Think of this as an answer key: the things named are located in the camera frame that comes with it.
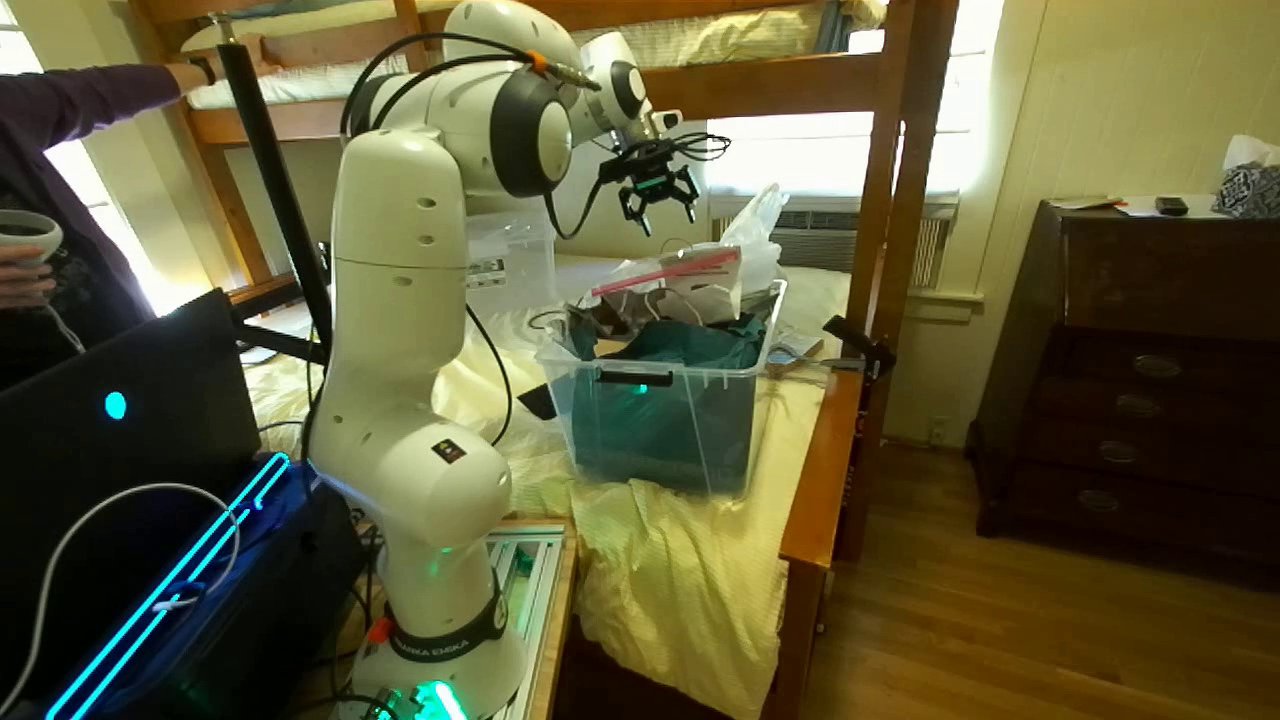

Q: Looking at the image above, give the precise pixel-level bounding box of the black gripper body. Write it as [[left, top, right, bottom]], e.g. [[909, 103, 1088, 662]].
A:
[[611, 128, 704, 196]]

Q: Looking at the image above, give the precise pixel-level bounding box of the white plastic bag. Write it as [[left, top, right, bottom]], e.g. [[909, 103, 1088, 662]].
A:
[[715, 182, 791, 301]]

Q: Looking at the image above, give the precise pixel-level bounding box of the white ring controller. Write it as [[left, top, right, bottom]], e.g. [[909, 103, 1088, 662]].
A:
[[0, 203, 71, 274]]

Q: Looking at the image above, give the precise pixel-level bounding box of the clear zip bag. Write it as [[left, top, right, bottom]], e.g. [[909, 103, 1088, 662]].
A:
[[592, 240, 753, 333]]

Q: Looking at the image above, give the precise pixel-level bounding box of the small black flat object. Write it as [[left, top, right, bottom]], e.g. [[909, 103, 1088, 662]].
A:
[[516, 379, 558, 426]]

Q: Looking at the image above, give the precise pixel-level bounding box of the person right hand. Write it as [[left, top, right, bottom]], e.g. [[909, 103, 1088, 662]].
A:
[[0, 247, 59, 321]]

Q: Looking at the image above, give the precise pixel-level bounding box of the white labelled container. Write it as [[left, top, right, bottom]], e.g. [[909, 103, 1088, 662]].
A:
[[459, 210, 564, 346]]

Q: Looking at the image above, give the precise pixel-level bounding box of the bright window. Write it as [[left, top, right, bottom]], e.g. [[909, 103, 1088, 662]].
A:
[[690, 0, 1011, 203]]

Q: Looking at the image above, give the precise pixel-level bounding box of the bunk mattress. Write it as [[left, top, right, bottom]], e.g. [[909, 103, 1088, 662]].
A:
[[175, 0, 893, 111]]

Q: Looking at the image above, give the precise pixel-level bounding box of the clear plastic storage bin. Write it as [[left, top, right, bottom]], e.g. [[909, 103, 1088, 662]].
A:
[[528, 274, 791, 497]]

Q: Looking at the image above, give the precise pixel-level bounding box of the black clamp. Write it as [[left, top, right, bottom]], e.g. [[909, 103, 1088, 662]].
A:
[[821, 312, 898, 391]]

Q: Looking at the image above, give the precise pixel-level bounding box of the black tripod pole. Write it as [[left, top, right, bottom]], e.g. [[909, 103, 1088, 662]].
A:
[[210, 36, 344, 373]]

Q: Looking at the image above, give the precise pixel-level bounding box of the pale yellow bed sheet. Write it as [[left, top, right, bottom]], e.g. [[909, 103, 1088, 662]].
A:
[[234, 265, 854, 720]]

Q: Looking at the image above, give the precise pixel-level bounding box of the aluminum robot stand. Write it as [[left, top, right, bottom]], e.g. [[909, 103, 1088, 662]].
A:
[[317, 519, 580, 720]]

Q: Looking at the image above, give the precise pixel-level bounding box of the dark wooden dresser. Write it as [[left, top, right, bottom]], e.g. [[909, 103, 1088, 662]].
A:
[[962, 196, 1280, 594]]

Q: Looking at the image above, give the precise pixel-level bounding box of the black laptop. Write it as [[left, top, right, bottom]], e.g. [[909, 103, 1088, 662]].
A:
[[0, 288, 266, 672]]

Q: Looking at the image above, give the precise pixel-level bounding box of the patterned tissue box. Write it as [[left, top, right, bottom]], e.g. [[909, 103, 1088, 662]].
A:
[[1212, 134, 1280, 225]]

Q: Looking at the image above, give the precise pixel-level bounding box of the person in dark shirt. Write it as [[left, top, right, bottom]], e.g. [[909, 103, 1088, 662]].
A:
[[0, 60, 186, 391]]

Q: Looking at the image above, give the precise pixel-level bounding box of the blue glowing computer case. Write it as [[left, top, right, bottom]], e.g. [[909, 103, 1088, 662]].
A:
[[36, 448, 365, 720]]

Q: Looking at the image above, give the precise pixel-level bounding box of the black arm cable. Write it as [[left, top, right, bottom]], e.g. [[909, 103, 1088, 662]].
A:
[[337, 24, 735, 454]]

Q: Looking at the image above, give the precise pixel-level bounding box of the wooden bunk bed frame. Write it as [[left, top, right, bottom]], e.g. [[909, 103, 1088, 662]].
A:
[[130, 0, 962, 720]]

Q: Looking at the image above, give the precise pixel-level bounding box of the white cable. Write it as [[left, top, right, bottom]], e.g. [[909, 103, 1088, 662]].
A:
[[0, 476, 248, 717]]

